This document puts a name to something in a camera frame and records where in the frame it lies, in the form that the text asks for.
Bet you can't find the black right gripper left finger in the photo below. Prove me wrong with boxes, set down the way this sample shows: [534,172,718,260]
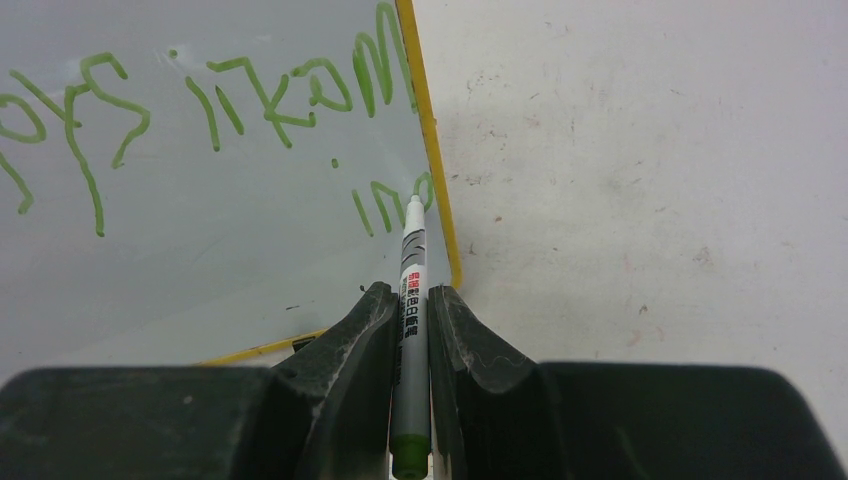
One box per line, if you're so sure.
[273,282,398,479]

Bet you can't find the green white marker pen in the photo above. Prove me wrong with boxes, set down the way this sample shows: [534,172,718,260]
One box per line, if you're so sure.
[389,195,431,479]

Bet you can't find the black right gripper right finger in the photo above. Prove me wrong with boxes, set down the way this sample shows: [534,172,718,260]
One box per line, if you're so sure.
[428,285,537,479]

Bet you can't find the yellow framed whiteboard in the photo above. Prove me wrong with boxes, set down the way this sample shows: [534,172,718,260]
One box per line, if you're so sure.
[1,1,462,379]

